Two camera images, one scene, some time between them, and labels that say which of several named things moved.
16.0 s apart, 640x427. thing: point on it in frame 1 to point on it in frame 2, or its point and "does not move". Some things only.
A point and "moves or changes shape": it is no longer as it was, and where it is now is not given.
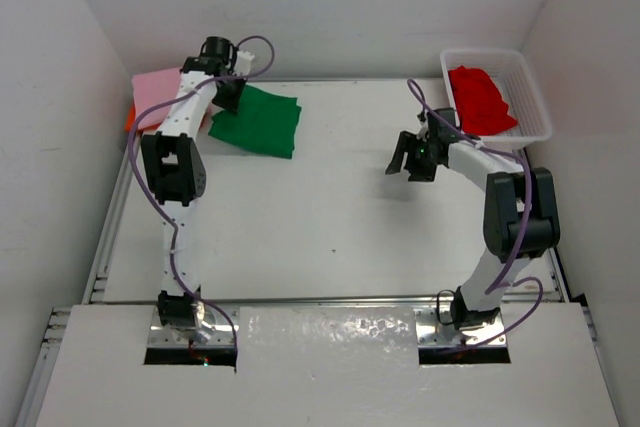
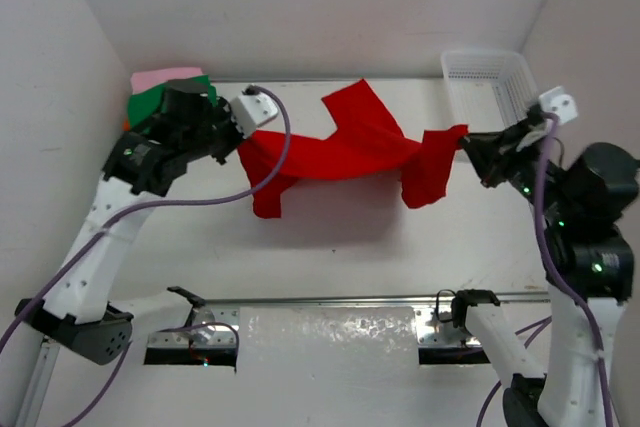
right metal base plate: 435,327 does not move
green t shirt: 264,122 moves or changes shape
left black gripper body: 236,82 to 218,134
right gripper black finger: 404,142 to 479,144
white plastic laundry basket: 507,71 does not move
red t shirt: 480,106 to 365,142
